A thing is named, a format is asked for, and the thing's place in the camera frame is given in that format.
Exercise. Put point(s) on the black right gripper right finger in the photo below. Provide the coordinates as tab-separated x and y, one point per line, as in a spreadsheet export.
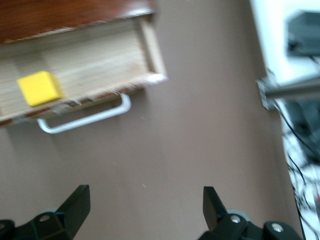
212	207

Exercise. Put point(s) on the silver pole mounting bracket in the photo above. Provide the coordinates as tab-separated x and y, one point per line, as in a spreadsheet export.
263	95

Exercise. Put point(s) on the dark brown wooden cabinet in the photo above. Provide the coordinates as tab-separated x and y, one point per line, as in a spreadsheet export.
50	15

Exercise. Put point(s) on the grey metal pole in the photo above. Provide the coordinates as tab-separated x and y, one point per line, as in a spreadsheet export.
295	90

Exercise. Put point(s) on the yellow cube block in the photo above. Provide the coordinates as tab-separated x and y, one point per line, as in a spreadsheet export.
38	87

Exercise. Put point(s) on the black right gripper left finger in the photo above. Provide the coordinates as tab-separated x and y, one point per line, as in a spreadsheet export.
72	210

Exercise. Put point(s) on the dark grey box device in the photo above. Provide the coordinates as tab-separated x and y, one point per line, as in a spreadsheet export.
305	32

